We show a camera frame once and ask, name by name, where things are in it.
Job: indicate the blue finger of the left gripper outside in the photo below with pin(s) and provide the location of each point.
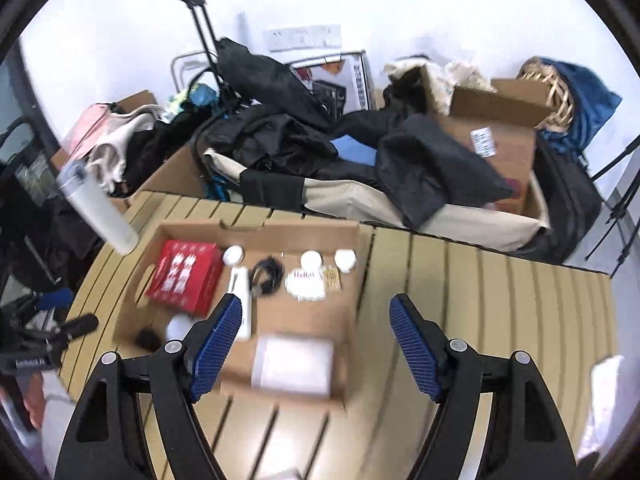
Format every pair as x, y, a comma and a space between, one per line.
60, 299

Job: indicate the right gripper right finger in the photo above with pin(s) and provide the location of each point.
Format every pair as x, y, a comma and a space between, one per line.
423, 345

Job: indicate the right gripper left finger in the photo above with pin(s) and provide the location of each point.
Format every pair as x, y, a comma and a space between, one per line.
208, 344

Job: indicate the black finger of the left gripper outside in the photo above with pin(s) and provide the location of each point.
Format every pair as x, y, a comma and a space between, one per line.
74, 329

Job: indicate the white tube bottle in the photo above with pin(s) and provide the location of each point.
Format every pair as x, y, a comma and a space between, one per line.
239, 286

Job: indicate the red tea box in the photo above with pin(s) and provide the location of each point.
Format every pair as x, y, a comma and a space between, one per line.
186, 276

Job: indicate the translucent white plastic box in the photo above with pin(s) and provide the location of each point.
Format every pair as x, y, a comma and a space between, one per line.
291, 364

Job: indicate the white round jar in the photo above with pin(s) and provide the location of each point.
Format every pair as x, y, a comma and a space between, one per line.
233, 255

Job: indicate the white jar lid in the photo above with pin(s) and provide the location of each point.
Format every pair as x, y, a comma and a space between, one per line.
311, 260

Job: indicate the pink floral packet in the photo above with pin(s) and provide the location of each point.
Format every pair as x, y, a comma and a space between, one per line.
178, 326

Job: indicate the white charger plug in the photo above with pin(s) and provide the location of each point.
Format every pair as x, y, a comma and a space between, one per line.
345, 260

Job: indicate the person's left hand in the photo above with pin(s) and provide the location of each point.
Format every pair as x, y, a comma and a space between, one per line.
34, 401

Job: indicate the black stroller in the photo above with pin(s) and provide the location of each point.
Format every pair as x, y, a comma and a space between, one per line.
45, 244

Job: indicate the white thermos bottle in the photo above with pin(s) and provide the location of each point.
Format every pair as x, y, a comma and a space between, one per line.
83, 192

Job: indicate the flat cardboard tray box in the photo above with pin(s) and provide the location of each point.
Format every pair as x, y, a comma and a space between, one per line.
271, 252

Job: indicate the white sticker in tray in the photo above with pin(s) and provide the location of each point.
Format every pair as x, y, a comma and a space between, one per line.
305, 285

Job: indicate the beige cloth pile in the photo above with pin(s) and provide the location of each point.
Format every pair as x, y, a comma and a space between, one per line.
107, 159

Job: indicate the cardboard box with clothes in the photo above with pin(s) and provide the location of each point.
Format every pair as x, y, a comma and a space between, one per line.
177, 174

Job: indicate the pink bag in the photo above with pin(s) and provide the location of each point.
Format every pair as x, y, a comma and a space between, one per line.
88, 130

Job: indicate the paper packet at table edge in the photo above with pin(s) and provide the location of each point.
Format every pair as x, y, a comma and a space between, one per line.
603, 389

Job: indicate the black garment on box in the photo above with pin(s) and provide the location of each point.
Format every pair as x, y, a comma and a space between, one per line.
421, 168

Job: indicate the black backpack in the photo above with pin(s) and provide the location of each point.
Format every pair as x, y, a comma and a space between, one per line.
573, 202

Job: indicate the open cardboard box right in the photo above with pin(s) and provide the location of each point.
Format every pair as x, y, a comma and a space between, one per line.
500, 126

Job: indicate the black jacket pile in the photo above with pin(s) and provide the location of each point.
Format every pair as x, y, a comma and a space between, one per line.
285, 129

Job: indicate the wicker basket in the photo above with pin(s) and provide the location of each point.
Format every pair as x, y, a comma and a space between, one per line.
559, 98

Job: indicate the printed product box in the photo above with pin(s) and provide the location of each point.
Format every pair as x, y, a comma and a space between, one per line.
340, 82

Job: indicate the blue cloth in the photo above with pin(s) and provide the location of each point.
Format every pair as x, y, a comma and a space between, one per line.
594, 105

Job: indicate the camera tripod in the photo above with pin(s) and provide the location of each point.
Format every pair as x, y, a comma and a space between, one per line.
619, 211

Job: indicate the white metal frame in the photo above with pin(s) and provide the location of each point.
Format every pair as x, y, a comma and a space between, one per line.
184, 66

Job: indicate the wall power socket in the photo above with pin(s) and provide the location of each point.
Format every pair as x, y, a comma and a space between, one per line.
303, 38

